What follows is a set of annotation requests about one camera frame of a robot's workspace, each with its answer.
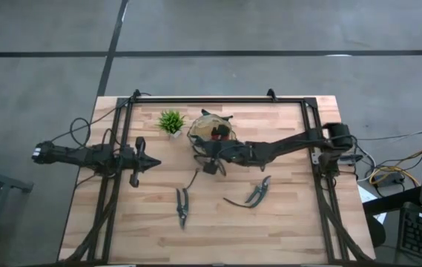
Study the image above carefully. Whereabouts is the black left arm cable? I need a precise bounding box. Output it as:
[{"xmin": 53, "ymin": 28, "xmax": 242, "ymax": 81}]
[{"xmin": 49, "ymin": 90, "xmax": 152, "ymax": 149}]

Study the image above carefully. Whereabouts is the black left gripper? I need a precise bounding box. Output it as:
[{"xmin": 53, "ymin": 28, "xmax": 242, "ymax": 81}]
[{"xmin": 121, "ymin": 136, "xmax": 162, "ymax": 188}]

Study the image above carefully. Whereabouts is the white paper sheet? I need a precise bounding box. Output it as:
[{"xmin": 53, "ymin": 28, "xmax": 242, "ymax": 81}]
[{"xmin": 357, "ymin": 184, "xmax": 386, "ymax": 225}]

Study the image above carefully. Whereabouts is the green plant in white pot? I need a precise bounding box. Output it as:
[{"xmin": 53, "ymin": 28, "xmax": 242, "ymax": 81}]
[{"xmin": 157, "ymin": 110, "xmax": 187, "ymax": 139}]

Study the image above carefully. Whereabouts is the yellow cable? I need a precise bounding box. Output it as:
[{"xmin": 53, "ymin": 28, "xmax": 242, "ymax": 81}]
[{"xmin": 368, "ymin": 148, "xmax": 422, "ymax": 188}]

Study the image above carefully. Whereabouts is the black round stool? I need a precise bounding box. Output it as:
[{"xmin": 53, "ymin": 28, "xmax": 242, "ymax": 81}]
[{"xmin": 365, "ymin": 214, "xmax": 387, "ymax": 248}]

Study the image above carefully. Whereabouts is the black metal table frame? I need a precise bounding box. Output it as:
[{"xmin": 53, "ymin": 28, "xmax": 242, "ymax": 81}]
[{"xmin": 64, "ymin": 88, "xmax": 373, "ymax": 265}]

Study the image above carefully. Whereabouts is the beige canvas gardening bag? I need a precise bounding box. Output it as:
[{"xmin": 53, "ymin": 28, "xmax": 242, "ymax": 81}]
[{"xmin": 187, "ymin": 109, "xmax": 238, "ymax": 177}]

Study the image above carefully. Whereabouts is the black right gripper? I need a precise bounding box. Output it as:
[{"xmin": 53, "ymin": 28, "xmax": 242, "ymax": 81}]
[{"xmin": 195, "ymin": 125, "xmax": 252, "ymax": 174}]

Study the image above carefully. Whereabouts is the grey metal stand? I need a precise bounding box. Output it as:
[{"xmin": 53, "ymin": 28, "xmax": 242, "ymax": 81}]
[{"xmin": 0, "ymin": 148, "xmax": 34, "ymax": 267}]

